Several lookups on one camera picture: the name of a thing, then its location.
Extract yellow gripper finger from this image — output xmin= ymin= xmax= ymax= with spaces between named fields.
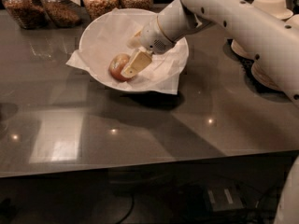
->
xmin=121 ymin=48 xmax=152 ymax=78
xmin=126 ymin=31 xmax=141 ymax=49

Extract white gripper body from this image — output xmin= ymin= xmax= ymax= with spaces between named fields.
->
xmin=139 ymin=17 xmax=175 ymax=54

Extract red-yellow apple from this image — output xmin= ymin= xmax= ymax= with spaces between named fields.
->
xmin=108 ymin=53 xmax=130 ymax=82

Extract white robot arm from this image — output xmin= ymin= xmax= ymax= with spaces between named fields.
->
xmin=121 ymin=0 xmax=299 ymax=105

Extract white bowl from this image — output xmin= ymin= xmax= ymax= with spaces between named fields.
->
xmin=78 ymin=7 xmax=190 ymax=94

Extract white paper liner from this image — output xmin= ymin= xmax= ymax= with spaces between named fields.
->
xmin=65 ymin=7 xmax=189 ymax=96

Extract glass jar of nuts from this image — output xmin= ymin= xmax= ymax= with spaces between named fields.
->
xmin=82 ymin=0 xmax=120 ymax=20

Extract glass jar with label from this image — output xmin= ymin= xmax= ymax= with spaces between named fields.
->
xmin=41 ymin=0 xmax=81 ymax=28

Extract black tray mat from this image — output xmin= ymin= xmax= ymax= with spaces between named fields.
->
xmin=223 ymin=39 xmax=290 ymax=103

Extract glass jar dark grains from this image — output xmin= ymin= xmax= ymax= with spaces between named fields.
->
xmin=2 ymin=0 xmax=47 ymax=29

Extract rear stack of paper bowls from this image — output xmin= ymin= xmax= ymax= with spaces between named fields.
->
xmin=231 ymin=0 xmax=293 ymax=59

